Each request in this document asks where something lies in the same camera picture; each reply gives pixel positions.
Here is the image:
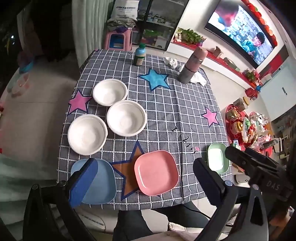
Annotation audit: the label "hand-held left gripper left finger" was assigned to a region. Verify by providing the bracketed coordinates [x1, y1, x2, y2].
[22, 158, 100, 241]

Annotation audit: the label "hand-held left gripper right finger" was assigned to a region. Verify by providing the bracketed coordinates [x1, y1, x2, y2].
[193, 158, 269, 241]

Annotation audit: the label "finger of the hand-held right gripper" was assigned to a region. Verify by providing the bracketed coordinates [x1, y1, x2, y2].
[245, 148, 278, 170]
[225, 146, 258, 177]

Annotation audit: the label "blue square plate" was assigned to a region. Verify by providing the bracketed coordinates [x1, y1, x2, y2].
[70, 159, 116, 205]

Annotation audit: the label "green square plate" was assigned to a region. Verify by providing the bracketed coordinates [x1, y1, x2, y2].
[206, 143, 230, 174]

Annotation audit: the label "white paper bowl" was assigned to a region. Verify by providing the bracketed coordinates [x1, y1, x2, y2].
[106, 100, 147, 137]
[92, 79, 128, 107]
[68, 114, 108, 156]

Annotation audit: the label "pink square plate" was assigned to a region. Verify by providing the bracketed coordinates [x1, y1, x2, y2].
[134, 150, 179, 197]

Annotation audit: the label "red snack tray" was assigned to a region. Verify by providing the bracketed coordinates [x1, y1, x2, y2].
[225, 104, 279, 160]

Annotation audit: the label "red tin box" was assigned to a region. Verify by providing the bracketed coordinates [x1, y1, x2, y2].
[245, 88, 259, 100]

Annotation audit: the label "person's legs in dark trousers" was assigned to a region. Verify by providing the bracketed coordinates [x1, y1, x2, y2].
[113, 203, 210, 241]

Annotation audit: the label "white cabinet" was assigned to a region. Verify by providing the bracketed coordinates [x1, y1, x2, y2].
[259, 58, 296, 121]

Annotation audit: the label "grey checked star tablecloth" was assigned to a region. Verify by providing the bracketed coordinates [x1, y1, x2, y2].
[57, 49, 232, 210]

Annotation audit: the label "red flowered potted plant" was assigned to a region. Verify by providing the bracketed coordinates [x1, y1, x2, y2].
[245, 69, 261, 83]

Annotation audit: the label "crumpled white tissue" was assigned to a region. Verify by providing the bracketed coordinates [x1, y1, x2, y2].
[165, 57, 185, 71]
[190, 72, 207, 87]

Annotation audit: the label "pink grey thermos flask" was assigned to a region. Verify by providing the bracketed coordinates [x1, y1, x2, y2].
[179, 46, 208, 84]

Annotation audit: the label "pink translucent bowl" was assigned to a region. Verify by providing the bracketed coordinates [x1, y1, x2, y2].
[7, 74, 30, 98]

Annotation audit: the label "blue plastic dish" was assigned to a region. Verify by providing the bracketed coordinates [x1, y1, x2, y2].
[18, 58, 36, 74]

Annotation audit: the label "green potted plant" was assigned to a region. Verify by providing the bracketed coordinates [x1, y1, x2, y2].
[176, 28, 206, 45]

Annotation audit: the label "green capped bottle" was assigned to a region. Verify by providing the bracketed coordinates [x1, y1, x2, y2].
[133, 43, 146, 66]

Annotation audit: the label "pink plastic stool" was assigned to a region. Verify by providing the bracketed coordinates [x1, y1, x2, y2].
[103, 30, 133, 50]

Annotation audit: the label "pale curtain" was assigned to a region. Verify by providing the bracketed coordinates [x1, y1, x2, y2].
[72, 0, 112, 70]

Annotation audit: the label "glass door cabinet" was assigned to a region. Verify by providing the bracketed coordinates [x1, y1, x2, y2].
[136, 0, 186, 50]

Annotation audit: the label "folded grey cloth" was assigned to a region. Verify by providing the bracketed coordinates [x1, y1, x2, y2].
[107, 20, 137, 31]

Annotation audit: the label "white printed sack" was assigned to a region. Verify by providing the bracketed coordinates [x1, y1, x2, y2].
[110, 0, 140, 24]

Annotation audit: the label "black cable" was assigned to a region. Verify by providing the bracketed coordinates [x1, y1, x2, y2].
[185, 205, 233, 227]

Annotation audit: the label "wall television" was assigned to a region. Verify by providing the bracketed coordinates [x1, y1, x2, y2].
[205, 0, 278, 69]

